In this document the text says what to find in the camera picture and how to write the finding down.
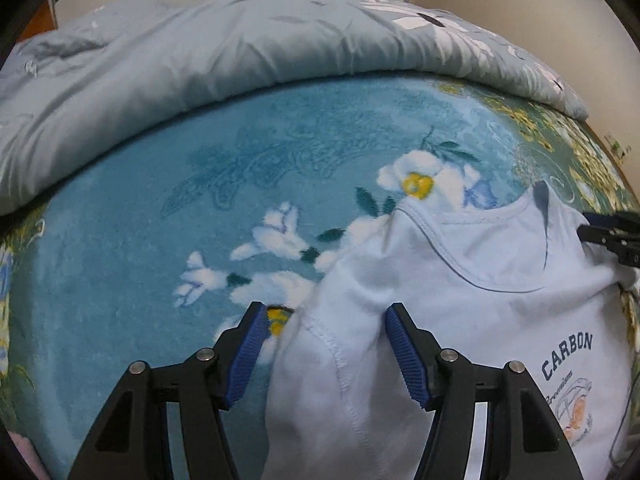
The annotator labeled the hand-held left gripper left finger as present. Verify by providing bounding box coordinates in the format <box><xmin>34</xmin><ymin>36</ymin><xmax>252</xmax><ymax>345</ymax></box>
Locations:
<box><xmin>67</xmin><ymin>301</ymin><xmax>269</xmax><ymax>480</ymax></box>

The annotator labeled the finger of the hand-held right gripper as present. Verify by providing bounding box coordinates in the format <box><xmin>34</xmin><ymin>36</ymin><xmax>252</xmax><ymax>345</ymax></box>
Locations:
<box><xmin>584</xmin><ymin>211</ymin><xmax>640</xmax><ymax>235</ymax></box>
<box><xmin>576</xmin><ymin>225</ymin><xmax>640</xmax><ymax>268</ymax></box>

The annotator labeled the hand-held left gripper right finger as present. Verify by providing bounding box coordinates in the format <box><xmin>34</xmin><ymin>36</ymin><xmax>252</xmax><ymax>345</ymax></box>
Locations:
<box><xmin>384</xmin><ymin>302</ymin><xmax>586</xmax><ymax>480</ymax></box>

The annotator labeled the light blue t-shirt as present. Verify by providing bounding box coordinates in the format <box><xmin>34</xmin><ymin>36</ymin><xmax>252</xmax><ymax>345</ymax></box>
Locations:
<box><xmin>262</xmin><ymin>180</ymin><xmax>640</xmax><ymax>480</ymax></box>

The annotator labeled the teal floral plush blanket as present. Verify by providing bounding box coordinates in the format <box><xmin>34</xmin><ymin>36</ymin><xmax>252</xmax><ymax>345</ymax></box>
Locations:
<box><xmin>0</xmin><ymin>72</ymin><xmax>640</xmax><ymax>480</ymax></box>

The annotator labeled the grey-blue floral quilt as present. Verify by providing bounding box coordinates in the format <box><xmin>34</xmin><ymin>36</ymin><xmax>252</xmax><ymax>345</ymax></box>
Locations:
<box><xmin>0</xmin><ymin>0</ymin><xmax>590</xmax><ymax>216</ymax></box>

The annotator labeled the wooden headboard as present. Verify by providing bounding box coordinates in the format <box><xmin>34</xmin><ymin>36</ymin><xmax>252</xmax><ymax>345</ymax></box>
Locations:
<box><xmin>19</xmin><ymin>0</ymin><xmax>56</xmax><ymax>45</ymax></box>

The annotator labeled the wooden bed frame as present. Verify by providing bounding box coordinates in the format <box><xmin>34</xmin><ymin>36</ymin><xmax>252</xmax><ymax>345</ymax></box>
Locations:
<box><xmin>584</xmin><ymin>119</ymin><xmax>640</xmax><ymax>201</ymax></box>

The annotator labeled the wall socket with green plug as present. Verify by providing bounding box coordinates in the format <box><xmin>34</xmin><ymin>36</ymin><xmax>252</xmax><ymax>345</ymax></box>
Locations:
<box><xmin>602</xmin><ymin>132</ymin><xmax>632</xmax><ymax>162</ymax></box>

